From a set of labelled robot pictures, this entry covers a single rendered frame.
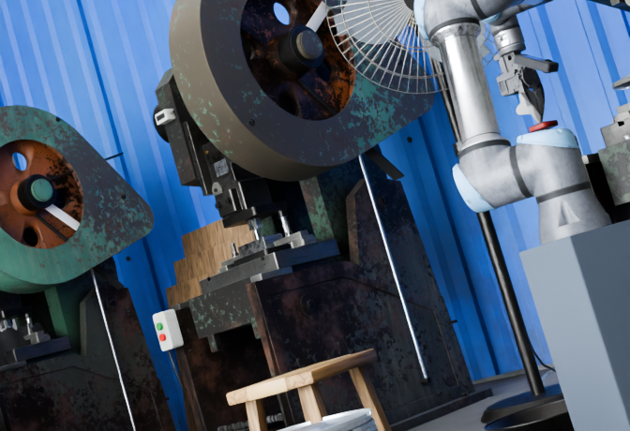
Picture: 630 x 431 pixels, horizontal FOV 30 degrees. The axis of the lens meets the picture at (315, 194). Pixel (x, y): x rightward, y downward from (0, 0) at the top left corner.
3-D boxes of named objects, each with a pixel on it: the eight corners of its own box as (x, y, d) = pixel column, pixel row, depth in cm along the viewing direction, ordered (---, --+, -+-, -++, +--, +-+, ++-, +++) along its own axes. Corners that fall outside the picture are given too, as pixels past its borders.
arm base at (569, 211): (570, 235, 235) (555, 188, 236) (527, 249, 248) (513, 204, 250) (626, 219, 242) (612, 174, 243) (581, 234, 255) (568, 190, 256)
